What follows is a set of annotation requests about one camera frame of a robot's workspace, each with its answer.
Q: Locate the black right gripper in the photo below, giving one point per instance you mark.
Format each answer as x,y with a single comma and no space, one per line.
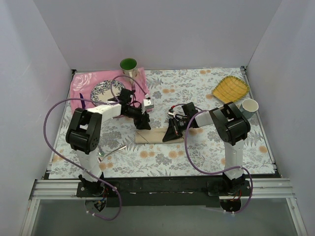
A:
174,127

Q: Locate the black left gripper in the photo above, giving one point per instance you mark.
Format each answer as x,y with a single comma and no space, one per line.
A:
141,118

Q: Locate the beige cloth napkin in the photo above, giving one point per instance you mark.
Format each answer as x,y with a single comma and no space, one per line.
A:
154,136

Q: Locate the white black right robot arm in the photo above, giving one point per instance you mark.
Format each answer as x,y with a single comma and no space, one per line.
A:
231,126

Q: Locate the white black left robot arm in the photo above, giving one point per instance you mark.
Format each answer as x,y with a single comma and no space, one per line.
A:
84,133

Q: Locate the green inside ceramic mug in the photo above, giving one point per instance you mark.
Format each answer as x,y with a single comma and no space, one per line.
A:
129,67

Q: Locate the floral ceramic plate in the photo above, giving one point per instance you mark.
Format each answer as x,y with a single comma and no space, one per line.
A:
102,91

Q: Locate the iridescent spoon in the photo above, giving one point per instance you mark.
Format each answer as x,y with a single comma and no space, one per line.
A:
101,152

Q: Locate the silver fork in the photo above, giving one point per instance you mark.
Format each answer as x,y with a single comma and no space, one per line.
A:
113,152

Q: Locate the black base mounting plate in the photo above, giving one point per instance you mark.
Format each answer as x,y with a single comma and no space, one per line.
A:
159,191

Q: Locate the purple knife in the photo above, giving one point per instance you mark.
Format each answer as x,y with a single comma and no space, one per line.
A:
82,101

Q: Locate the pink cloth placemat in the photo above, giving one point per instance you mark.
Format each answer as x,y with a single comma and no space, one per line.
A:
83,83

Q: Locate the yellow woven bamboo tray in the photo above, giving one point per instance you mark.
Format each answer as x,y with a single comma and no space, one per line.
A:
230,89

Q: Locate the grey white mug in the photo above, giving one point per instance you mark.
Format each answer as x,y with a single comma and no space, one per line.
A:
248,108

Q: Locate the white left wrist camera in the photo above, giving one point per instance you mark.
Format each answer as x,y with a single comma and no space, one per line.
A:
147,104

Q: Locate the aluminium frame rail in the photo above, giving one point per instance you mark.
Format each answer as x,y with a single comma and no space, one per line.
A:
66,189

